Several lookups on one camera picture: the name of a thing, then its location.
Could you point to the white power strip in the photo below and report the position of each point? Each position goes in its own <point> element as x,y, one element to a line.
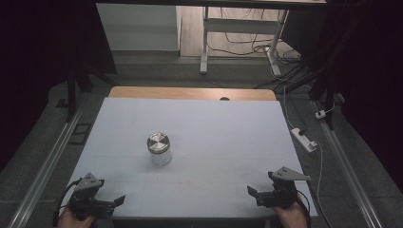
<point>303,140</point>

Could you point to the small white adapter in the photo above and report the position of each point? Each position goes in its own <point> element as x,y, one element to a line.
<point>320,114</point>

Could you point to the person's right hand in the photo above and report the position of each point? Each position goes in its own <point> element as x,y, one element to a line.
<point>291,217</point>

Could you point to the round silver metal lid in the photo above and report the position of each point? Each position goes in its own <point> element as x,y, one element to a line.
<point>158,143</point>

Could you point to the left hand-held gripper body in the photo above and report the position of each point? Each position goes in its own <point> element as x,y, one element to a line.
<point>87,198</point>

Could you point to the black curtain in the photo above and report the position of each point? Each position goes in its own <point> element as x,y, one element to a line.
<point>374,79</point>
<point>38,63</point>

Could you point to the person's left hand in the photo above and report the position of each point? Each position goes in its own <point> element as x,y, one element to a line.
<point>71,220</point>

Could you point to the black metal stand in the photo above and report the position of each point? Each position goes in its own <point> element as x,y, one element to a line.
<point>72,95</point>
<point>328,95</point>

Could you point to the white foam board mat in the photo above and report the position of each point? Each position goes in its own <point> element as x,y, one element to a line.
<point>206,133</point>

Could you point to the metal floor rail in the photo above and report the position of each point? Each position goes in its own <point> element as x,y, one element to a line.
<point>348,171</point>
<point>44,171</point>

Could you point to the white desk frame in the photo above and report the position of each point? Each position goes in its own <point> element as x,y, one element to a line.
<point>240,26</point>

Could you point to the clear glass jar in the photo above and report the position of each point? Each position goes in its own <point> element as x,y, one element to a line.
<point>161,156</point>

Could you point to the wooden table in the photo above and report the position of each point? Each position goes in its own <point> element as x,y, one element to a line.
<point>190,93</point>

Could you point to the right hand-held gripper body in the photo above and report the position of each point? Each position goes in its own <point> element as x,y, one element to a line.
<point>283,193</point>

